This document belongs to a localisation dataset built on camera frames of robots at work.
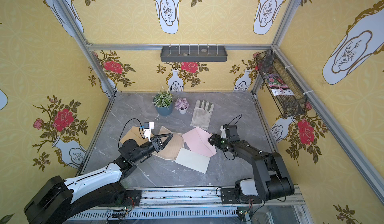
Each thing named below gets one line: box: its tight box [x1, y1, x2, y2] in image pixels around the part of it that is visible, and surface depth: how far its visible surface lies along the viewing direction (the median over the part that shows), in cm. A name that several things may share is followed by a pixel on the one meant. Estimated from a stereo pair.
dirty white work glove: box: [190, 99, 215, 130], surface depth 108 cm
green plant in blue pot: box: [152, 87, 173, 116], surface depth 98 cm
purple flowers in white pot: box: [174, 97, 191, 115], surface depth 105 cm
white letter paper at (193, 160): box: [175, 147, 211, 174], surface depth 88 cm
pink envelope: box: [181, 126, 217, 158], surface depth 96 cm
